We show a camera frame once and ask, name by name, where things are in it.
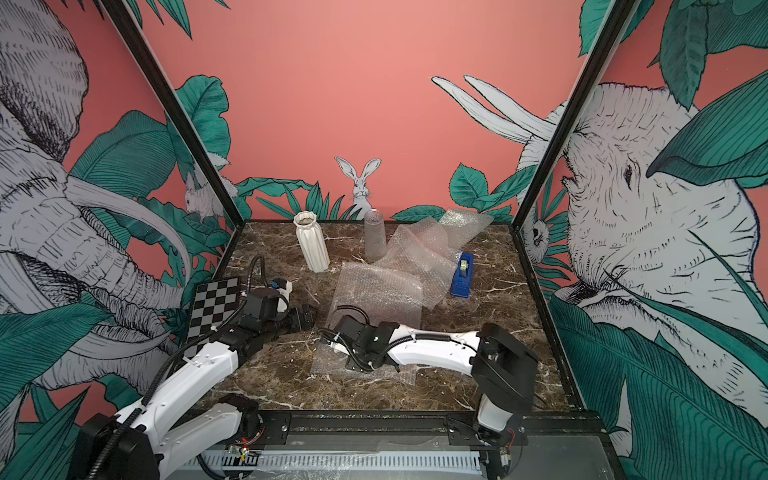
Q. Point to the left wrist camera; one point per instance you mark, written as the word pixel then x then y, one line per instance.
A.
pixel 283 286

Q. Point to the rear bubble wrap pile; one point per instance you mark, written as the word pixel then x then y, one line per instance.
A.
pixel 430 250

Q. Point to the blue tape dispenser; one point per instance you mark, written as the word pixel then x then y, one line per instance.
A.
pixel 462 278

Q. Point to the white slotted cable duct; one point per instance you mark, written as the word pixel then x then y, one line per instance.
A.
pixel 461 462

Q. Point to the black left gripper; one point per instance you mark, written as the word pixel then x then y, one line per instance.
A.
pixel 298 324

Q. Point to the bubble wrap sheet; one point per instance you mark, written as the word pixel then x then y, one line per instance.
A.
pixel 368 292

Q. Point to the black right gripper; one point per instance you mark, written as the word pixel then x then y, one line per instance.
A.
pixel 355 365

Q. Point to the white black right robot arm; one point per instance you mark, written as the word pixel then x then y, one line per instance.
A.
pixel 503 368

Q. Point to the clear textured glass vase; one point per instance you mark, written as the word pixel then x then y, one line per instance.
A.
pixel 375 243

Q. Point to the black white checkerboard card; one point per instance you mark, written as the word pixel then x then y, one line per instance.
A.
pixel 212 303

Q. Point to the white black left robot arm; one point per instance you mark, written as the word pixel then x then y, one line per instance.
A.
pixel 150 439

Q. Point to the tall white ribbed vase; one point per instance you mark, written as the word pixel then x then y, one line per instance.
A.
pixel 311 240

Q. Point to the black front mounting rail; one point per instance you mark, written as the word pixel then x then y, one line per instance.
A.
pixel 279 426

